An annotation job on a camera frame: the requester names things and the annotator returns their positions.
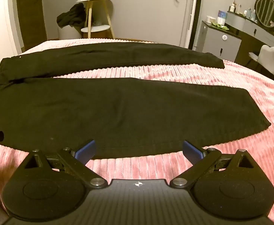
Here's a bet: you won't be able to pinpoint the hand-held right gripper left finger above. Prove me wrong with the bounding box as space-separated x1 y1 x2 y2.
25 140 107 190

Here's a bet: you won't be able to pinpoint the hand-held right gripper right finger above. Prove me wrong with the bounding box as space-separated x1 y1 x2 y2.
170 140 256 190

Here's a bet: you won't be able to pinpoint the black pants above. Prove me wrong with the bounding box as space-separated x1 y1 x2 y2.
0 43 272 160

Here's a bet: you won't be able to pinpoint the pink ribbed blanket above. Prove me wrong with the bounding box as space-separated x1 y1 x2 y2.
0 38 274 225

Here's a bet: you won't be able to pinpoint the grey cabinet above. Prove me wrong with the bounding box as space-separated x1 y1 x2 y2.
199 21 242 63

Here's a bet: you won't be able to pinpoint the white round bin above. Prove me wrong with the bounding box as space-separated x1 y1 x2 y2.
58 25 85 40

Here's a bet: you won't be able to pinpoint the white upholstered chair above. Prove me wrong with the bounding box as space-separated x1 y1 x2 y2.
249 44 274 78

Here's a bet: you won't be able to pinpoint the green leaves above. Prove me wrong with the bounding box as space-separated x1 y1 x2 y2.
211 22 230 31

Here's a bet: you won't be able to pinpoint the dark wooden door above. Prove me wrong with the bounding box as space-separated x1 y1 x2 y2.
16 0 49 51

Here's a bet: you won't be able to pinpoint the white standing air conditioner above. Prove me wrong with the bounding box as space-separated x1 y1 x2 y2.
185 0 203 51

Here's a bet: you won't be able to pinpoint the grey vanity desk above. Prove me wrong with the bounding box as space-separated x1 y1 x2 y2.
226 12 274 67

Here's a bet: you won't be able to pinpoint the black garment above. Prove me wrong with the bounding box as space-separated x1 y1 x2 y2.
57 3 87 28

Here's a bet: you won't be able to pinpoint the blue and white box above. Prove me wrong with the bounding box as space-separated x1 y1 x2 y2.
217 10 228 25

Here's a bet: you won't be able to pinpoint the round wooden-legged side table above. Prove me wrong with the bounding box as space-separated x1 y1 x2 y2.
76 0 116 39

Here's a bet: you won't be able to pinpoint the row of cosmetic bottles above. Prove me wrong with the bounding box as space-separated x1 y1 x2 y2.
228 0 257 21

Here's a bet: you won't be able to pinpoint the round dark-framed mirror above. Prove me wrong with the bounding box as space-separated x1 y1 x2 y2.
254 0 274 28

